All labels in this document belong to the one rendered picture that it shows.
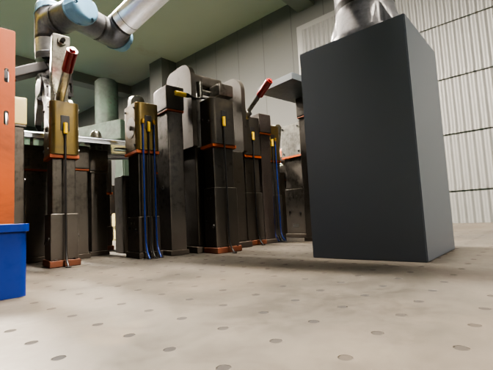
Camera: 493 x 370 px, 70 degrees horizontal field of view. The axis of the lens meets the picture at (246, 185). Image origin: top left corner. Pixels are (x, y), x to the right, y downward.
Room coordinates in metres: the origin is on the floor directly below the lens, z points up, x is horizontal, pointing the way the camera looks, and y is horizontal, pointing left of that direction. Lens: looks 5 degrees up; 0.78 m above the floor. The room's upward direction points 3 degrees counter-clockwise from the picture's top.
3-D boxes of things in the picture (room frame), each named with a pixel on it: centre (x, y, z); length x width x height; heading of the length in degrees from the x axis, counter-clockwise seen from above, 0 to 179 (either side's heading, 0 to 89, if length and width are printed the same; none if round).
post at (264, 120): (1.09, -0.05, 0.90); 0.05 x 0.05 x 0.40; 41
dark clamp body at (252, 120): (1.05, -0.01, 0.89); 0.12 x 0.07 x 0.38; 41
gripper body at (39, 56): (0.94, 0.52, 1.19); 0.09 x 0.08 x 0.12; 131
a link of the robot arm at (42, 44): (0.94, 0.53, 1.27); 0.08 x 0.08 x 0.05
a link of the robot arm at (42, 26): (0.94, 0.53, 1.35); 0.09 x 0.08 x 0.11; 63
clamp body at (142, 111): (0.85, 0.25, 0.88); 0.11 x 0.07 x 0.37; 41
